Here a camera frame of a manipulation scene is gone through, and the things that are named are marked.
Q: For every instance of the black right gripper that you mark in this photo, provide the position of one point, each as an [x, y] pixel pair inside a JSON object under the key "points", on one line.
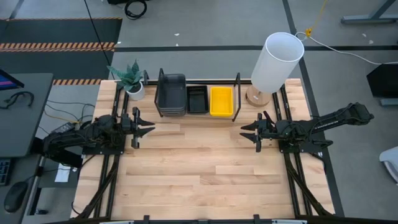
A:
{"points": [[258, 137]]}

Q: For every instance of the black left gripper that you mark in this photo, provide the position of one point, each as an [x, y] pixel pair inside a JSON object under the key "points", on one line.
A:
{"points": [[136, 130]]}

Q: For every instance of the grey translucent plastic basket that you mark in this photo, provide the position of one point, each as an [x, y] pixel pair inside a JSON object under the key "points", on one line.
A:
{"points": [[171, 93], [171, 112]]}

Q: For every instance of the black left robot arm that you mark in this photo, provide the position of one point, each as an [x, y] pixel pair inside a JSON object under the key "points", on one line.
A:
{"points": [[71, 137]]}

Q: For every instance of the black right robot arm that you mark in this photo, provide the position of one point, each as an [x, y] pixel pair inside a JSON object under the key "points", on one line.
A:
{"points": [[335, 121]]}

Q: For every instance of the snake plant in white pot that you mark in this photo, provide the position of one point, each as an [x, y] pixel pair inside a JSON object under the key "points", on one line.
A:
{"points": [[136, 93]]}

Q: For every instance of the white shade table lamp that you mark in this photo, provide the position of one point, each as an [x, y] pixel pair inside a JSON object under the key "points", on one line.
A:
{"points": [[273, 68]]}

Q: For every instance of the white paper sheet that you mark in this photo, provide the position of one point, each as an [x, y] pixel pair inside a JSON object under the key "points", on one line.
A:
{"points": [[63, 172]]}

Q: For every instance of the grey office desk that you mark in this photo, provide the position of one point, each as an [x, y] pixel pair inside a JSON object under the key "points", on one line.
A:
{"points": [[28, 124]]}

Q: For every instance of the black hazard striped floor mat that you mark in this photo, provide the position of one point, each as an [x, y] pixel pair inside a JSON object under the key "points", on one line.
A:
{"points": [[62, 31]]}

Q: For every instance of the black box on floor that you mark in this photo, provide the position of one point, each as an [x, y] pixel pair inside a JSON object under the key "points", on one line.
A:
{"points": [[384, 81]]}

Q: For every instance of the white chair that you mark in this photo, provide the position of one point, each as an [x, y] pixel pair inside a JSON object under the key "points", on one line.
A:
{"points": [[391, 161]]}

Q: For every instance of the black computer monitor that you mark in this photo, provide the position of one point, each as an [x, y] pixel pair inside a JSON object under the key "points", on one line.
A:
{"points": [[7, 82]]}

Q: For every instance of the black computer mouse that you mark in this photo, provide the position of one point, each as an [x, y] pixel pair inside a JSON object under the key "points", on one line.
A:
{"points": [[15, 197]]}

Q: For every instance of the black keyboard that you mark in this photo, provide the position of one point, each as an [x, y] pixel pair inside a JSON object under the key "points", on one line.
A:
{"points": [[3, 172]]}

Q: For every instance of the grey metal desk leg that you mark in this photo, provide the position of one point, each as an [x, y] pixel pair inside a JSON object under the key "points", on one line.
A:
{"points": [[367, 19]]}

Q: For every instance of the grey frame bracket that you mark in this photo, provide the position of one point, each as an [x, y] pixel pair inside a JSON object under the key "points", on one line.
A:
{"points": [[145, 77]]}

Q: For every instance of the black aluminium table frame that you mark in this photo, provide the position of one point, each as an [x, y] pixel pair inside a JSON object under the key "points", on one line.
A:
{"points": [[211, 82]]}

